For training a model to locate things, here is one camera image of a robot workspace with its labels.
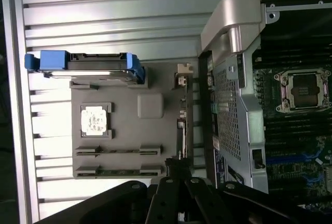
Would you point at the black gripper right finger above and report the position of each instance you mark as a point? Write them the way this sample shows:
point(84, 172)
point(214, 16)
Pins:
point(205, 203)

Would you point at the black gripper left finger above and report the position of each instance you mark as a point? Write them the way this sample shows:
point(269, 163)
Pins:
point(166, 198)

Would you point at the green RAM stick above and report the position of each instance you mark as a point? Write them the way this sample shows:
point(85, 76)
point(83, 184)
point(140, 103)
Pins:
point(116, 153)
point(119, 173)

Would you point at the black RAM slot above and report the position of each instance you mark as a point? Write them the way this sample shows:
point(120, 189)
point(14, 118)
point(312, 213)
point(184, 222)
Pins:
point(295, 123)
point(295, 133)

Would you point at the blue label sticker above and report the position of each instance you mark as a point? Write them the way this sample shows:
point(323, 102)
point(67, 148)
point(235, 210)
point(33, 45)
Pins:
point(220, 165)

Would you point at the grey parts rack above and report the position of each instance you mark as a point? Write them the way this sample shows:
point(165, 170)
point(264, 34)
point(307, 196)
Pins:
point(124, 141)

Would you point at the blue expansion slot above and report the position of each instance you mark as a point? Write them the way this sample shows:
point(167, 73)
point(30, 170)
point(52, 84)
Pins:
point(290, 159)

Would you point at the perforated metal cage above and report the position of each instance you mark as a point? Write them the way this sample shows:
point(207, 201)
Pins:
point(228, 110)

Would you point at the silver CPU chip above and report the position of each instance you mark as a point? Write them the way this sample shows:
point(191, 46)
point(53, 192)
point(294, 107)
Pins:
point(93, 120)

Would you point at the green motherboard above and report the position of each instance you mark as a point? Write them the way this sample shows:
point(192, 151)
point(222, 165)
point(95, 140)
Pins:
point(293, 141)

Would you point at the metal CPU socket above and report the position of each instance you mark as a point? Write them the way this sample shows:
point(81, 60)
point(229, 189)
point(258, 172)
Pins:
point(302, 90)

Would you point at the hard disk with blue carrier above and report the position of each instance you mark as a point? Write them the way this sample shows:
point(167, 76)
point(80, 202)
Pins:
point(85, 63)

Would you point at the open grey PC case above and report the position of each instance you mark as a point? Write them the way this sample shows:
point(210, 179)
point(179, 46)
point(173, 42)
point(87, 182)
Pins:
point(233, 27)

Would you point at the graphics card with metal bracket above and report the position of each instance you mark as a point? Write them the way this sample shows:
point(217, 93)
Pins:
point(183, 120)

